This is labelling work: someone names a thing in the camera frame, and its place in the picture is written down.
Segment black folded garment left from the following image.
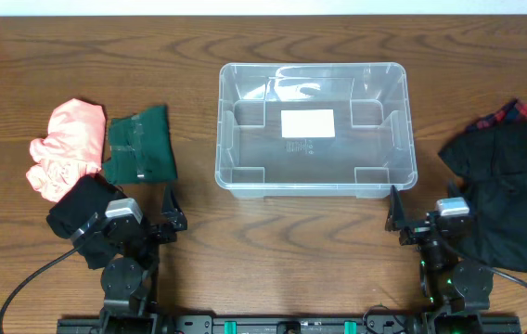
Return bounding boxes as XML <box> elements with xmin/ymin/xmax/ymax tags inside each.
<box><xmin>46</xmin><ymin>175</ymin><xmax>125</xmax><ymax>269</ymax></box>

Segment dark green folded garment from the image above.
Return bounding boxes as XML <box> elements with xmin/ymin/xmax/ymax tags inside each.
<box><xmin>103</xmin><ymin>105</ymin><xmax>178</xmax><ymax>186</ymax></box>

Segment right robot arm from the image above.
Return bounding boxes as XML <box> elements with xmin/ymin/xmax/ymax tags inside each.
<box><xmin>385</xmin><ymin>186</ymin><xmax>493</xmax><ymax>333</ymax></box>

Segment white label in bin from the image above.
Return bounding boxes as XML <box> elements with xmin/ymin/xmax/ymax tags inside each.
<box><xmin>280</xmin><ymin>109</ymin><xmax>336</xmax><ymax>138</ymax></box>

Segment clear plastic storage bin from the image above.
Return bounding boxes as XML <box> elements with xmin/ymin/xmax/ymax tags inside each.
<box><xmin>214</xmin><ymin>62</ymin><xmax>418</xmax><ymax>199</ymax></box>

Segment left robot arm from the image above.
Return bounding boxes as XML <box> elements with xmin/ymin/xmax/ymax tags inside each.
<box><xmin>90</xmin><ymin>185</ymin><xmax>187</xmax><ymax>334</ymax></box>

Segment pink crumpled garment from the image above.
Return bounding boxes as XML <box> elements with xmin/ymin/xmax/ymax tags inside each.
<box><xmin>26</xmin><ymin>98</ymin><xmax>106</xmax><ymax>202</ymax></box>

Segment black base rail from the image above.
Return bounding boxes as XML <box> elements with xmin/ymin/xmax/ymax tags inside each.
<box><xmin>57</xmin><ymin>314</ymin><xmax>521</xmax><ymax>334</ymax></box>

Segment large black garment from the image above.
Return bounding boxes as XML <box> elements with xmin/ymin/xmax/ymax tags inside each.
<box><xmin>439</xmin><ymin>122</ymin><xmax>527</xmax><ymax>273</ymax></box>

